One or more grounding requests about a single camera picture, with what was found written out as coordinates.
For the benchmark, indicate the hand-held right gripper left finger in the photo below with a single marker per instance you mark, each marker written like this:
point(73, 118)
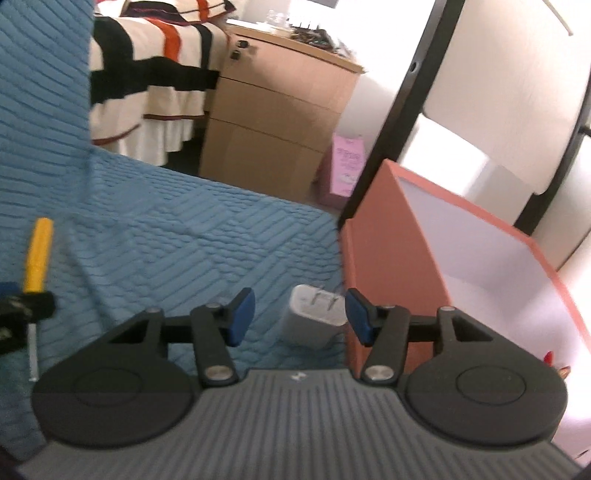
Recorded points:
point(240, 318)

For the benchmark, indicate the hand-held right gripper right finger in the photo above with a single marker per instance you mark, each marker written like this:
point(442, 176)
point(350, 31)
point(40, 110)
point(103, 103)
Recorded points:
point(360, 318)

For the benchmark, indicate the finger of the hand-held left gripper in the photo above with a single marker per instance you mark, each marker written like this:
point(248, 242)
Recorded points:
point(27, 307)

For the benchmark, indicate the white plug adapter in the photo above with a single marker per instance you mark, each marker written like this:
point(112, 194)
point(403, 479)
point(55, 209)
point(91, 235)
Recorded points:
point(309, 323)

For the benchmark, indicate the orange cardboard box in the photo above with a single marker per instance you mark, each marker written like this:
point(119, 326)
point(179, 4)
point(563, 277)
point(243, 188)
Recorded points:
point(388, 244)

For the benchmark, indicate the red and black device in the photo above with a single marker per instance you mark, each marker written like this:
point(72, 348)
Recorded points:
point(548, 359)

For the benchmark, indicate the pink paper bag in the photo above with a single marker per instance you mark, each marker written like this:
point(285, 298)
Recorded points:
point(344, 161)

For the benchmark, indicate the wooden bedside cabinet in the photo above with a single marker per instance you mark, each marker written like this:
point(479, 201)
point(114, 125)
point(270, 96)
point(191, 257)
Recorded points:
point(272, 120)

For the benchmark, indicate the striped bed blanket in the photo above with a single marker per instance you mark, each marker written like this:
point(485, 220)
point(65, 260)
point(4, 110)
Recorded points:
point(138, 92)

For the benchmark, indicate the beige black framed folding chair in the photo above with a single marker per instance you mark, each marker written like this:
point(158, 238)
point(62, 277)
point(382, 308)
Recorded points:
point(498, 92)

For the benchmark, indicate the cabinet keys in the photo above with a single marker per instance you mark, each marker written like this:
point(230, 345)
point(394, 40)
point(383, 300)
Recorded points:
point(240, 47)

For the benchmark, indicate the clutter on nightstand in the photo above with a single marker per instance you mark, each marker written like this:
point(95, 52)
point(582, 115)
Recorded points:
point(328, 44)

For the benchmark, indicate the group of small bottles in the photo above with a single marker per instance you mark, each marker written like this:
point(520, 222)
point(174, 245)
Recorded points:
point(291, 19)

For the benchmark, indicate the dark wall switch panel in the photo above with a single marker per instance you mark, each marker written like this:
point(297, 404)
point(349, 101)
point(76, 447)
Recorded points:
point(328, 2)

